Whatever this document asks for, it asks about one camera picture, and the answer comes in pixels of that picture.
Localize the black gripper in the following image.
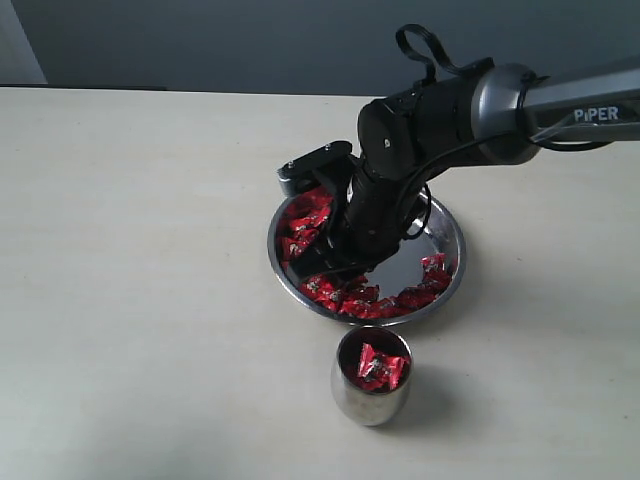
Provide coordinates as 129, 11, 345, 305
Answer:
297, 189, 430, 288

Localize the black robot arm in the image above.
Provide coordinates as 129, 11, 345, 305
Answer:
287, 57, 639, 283

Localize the round stainless steel plate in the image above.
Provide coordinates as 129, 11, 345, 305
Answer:
267, 199, 467, 327

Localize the stainless steel cup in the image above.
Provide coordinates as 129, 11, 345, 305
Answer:
331, 326, 413, 427

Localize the red candy left edge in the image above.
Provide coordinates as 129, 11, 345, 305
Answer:
279, 236, 313, 262

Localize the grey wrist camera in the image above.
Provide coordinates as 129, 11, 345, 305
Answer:
277, 140, 354, 197

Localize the black cable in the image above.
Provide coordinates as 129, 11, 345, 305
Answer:
394, 23, 640, 241

